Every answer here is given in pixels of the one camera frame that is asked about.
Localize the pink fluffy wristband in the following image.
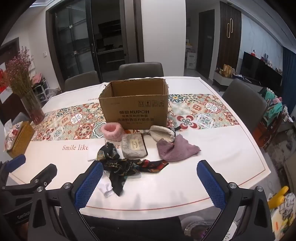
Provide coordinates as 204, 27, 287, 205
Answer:
102, 124, 126, 142

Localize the grey dining chair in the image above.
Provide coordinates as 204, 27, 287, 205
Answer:
64, 71, 100, 93
221, 79, 267, 133
118, 62, 164, 80

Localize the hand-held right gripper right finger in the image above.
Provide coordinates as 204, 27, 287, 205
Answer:
197, 160, 275, 241

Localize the blue curtain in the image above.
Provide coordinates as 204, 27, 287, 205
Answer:
282, 46, 296, 79

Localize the white pinked-edge cloth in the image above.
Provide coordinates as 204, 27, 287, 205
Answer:
97, 180, 114, 198

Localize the black patterned silk scarf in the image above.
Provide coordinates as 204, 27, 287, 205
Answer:
97, 142, 169, 197

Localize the clothes drying rack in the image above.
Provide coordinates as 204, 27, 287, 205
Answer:
259, 88, 287, 149

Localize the purple fuzzy handbag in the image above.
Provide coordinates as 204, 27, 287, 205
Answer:
157, 134, 201, 162

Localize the dark wood panel door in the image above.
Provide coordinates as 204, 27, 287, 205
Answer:
218, 1, 242, 70

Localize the grey fabric pouch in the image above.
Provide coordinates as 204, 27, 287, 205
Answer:
121, 134, 148, 159

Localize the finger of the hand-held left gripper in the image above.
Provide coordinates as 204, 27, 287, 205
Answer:
2, 164, 57, 197
0, 154, 26, 186

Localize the yellow toy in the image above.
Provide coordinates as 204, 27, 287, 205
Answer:
268, 185, 289, 209

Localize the white television cabinet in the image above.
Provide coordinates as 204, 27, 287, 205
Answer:
213, 70, 241, 87

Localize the white tile-pattern tablecloth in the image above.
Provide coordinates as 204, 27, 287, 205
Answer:
9, 76, 272, 216

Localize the yellow woven tissue box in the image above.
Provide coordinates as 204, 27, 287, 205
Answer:
3, 120, 35, 158

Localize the black television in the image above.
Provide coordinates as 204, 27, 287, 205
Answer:
239, 51, 283, 86

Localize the brown cardboard box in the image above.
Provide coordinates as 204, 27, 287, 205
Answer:
99, 78, 170, 130

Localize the glass vase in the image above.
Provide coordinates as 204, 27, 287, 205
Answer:
21, 91, 45, 124

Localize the dried pink flower bunch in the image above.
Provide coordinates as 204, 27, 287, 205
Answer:
5, 50, 35, 98

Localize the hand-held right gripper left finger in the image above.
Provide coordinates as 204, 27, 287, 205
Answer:
28, 161, 104, 241

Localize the white shoe rack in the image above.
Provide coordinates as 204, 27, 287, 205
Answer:
32, 73, 58, 102

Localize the dark glass sliding door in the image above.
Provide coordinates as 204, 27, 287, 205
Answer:
46, 0, 144, 84

